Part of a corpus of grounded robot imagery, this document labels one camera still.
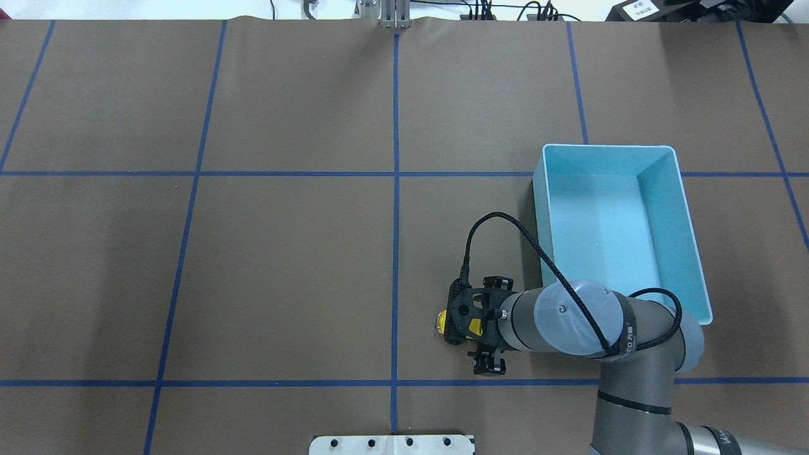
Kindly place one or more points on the light blue plastic bin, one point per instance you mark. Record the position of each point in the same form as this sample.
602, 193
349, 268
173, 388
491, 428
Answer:
619, 215

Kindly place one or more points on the black labelled box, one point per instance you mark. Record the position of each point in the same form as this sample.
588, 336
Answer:
637, 11

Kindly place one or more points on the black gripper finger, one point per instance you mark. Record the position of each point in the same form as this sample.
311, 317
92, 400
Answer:
498, 284

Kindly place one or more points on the brown paper table mat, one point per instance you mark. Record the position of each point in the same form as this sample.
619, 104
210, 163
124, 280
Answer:
231, 237

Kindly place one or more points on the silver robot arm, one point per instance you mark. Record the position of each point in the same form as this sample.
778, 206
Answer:
640, 345

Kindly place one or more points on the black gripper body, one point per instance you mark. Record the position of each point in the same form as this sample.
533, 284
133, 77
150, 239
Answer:
488, 363

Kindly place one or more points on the yellow beetle toy car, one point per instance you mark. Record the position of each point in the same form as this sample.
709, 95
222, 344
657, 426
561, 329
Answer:
440, 321

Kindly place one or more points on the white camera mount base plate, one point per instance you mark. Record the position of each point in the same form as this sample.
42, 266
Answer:
394, 444

